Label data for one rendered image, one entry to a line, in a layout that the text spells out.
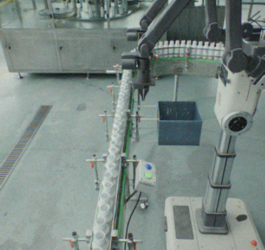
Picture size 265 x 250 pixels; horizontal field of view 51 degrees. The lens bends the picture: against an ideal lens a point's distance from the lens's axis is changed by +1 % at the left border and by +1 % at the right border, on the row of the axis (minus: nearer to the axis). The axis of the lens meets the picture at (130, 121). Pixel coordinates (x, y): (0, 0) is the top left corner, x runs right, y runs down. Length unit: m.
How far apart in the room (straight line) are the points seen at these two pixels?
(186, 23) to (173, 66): 3.68
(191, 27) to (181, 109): 4.58
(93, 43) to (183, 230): 3.52
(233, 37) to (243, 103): 0.42
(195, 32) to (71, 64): 3.10
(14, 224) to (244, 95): 2.12
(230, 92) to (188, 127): 0.64
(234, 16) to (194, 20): 5.53
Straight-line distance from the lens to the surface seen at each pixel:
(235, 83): 1.45
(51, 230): 2.58
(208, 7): 1.63
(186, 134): 2.06
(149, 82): 1.22
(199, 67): 3.08
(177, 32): 6.73
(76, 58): 5.00
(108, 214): 1.10
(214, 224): 2.16
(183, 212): 2.27
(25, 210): 2.80
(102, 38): 4.80
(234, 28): 1.21
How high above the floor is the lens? 1.99
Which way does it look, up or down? 32 degrees down
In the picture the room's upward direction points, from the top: 1 degrees counter-clockwise
